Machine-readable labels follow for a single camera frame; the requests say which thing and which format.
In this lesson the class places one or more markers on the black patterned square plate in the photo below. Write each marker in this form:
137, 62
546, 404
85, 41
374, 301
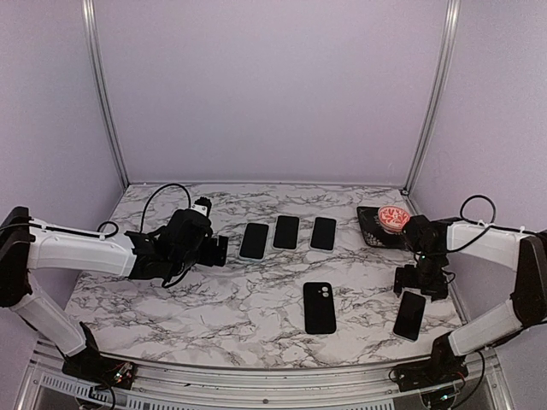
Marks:
374, 234

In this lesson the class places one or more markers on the aluminium front rail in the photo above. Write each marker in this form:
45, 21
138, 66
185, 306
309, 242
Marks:
160, 385

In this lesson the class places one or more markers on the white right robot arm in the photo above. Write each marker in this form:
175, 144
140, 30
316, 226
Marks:
511, 262

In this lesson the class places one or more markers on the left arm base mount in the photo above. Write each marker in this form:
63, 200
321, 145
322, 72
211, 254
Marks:
91, 365

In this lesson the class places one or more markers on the black smartphone green edge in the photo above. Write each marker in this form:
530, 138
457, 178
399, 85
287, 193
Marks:
409, 316

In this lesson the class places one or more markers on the aluminium frame post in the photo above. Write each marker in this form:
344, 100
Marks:
94, 50
447, 44

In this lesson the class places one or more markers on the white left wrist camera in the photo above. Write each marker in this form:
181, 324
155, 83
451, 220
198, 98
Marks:
202, 205

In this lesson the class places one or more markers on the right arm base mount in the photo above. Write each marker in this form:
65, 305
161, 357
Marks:
442, 367

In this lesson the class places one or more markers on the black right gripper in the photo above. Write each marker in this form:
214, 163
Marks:
438, 289

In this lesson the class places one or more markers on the red white patterned bowl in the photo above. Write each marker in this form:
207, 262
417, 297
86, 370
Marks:
392, 218

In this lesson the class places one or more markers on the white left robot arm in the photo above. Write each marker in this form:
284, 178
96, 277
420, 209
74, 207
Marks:
30, 245

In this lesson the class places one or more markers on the left aluminium frame post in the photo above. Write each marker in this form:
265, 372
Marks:
94, 50

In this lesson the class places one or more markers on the light blue phone case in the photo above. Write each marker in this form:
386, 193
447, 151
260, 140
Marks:
254, 241

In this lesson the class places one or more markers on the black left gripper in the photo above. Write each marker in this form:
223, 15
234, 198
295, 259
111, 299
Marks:
220, 259

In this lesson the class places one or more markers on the black smartphone teal edge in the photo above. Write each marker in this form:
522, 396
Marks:
286, 231

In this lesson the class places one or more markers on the right aluminium frame post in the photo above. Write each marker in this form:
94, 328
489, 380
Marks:
447, 44

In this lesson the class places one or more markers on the black phone case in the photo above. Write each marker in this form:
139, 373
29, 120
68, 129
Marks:
319, 310

